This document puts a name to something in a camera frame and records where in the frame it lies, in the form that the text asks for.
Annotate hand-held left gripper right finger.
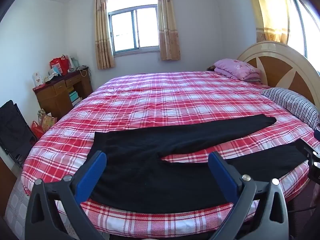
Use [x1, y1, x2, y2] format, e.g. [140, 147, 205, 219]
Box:
[208, 151, 290, 240]

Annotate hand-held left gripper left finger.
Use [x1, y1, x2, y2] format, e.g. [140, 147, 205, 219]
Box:
[24, 151, 107, 240]

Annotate black pants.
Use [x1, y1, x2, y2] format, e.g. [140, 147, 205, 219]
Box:
[86, 114, 309, 214]

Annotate striped pillow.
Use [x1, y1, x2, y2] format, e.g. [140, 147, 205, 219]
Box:
[261, 87, 320, 130]

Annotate patterned gift bag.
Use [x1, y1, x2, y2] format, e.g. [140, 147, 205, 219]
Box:
[37, 109, 57, 133]

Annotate small red paper bag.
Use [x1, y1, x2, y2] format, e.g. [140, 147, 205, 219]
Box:
[30, 121, 45, 139]

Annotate dark red dotted cloth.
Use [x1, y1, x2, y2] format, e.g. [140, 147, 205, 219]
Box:
[285, 175, 320, 240]

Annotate teal boxes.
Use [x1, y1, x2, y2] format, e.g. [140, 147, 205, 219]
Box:
[69, 90, 81, 107]

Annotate wooden desk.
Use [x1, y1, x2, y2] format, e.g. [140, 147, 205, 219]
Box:
[32, 67, 93, 121]

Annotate quilted mattress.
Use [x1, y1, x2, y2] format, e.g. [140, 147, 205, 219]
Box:
[4, 175, 105, 240]

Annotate cream and wooden headboard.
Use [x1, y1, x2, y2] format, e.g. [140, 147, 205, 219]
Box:
[237, 41, 320, 105]

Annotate wooden door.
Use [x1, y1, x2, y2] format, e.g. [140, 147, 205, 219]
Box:
[0, 155, 18, 207]

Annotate black folding chair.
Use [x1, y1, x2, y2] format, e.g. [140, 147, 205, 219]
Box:
[0, 100, 38, 168]

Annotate red plaid bed sheet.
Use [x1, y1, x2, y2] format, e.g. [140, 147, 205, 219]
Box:
[20, 70, 320, 238]

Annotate pink folded pillow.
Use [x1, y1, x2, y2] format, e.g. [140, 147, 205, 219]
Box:
[214, 59, 262, 82]

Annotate white printed box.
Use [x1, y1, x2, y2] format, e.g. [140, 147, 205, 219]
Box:
[32, 72, 44, 88]

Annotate large side window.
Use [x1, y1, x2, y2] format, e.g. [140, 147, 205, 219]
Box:
[285, 0, 320, 64]

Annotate red gift bag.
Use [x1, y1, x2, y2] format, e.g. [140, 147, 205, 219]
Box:
[49, 54, 70, 75]

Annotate yellow curtain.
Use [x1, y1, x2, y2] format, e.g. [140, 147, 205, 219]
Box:
[246, 0, 291, 43]

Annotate beige floral curtain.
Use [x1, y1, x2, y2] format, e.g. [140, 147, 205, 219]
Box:
[94, 0, 116, 70]
[157, 0, 181, 61]

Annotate sliding window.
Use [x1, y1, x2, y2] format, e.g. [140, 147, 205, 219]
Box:
[107, 0, 160, 55]

